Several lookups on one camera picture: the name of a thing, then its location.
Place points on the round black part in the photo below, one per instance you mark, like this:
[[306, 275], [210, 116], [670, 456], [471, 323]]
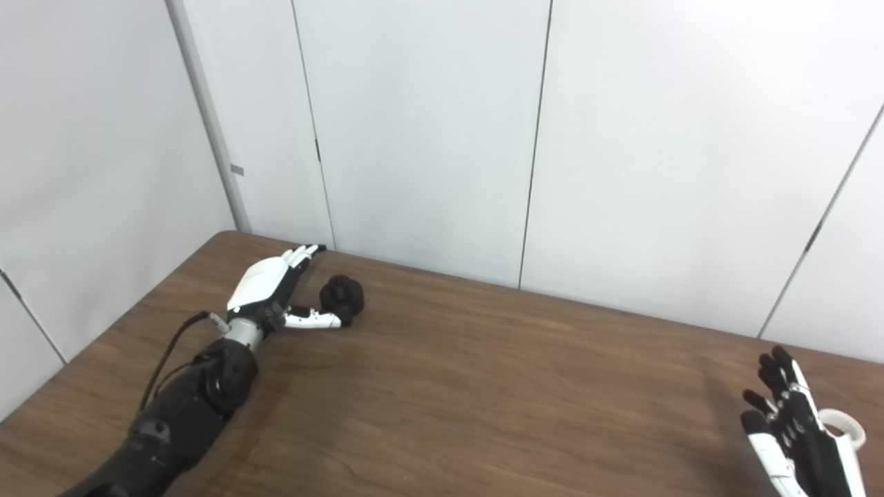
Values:
[[342, 293]]

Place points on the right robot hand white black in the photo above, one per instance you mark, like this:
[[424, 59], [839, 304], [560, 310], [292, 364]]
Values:
[[804, 449]]

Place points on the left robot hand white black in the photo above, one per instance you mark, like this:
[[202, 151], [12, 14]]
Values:
[[259, 286]]

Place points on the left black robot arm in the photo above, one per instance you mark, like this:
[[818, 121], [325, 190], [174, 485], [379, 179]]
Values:
[[179, 414]]

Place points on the grey wall corner post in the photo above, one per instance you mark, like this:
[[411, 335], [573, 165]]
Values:
[[205, 103]]

